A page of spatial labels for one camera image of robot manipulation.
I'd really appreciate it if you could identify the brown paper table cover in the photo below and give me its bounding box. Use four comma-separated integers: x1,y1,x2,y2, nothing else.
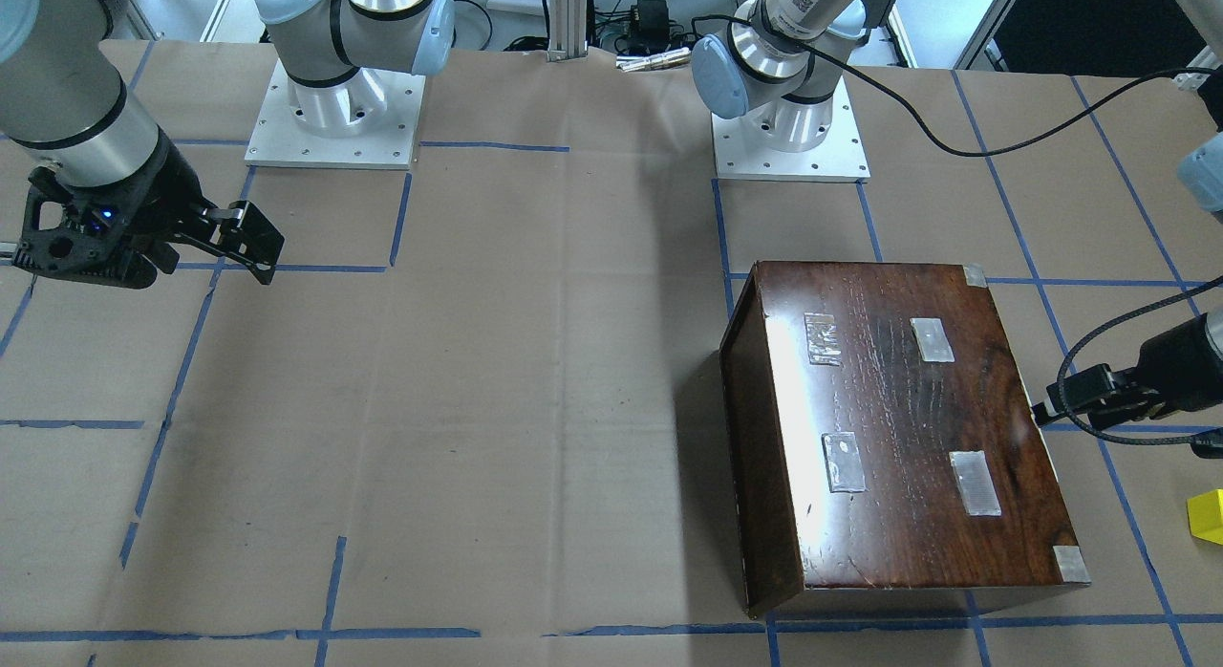
2,42,1221,666

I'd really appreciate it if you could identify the dark wooden drawer cabinet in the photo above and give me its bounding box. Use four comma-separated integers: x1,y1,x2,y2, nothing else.
719,261,1087,619

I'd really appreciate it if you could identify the yellow block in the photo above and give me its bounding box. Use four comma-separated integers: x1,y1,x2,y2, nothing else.
1188,488,1223,546

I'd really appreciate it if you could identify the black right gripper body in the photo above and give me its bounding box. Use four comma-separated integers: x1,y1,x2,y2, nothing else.
11,137,213,290

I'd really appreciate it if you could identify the black power adapter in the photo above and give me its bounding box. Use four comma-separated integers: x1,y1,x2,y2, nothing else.
627,0,670,54

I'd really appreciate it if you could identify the aluminium frame post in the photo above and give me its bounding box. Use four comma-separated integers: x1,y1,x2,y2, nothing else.
545,0,593,62

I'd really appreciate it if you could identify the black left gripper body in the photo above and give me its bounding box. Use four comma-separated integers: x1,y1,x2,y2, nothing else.
1134,315,1222,420

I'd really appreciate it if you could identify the grey corner tape patch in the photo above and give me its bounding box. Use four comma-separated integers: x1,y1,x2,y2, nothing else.
963,263,989,289
1052,545,1092,586

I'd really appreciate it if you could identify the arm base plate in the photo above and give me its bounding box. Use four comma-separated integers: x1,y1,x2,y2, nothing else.
712,82,872,184
245,62,427,171

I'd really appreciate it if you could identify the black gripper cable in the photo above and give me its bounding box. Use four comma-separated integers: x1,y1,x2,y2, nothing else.
690,13,1223,445

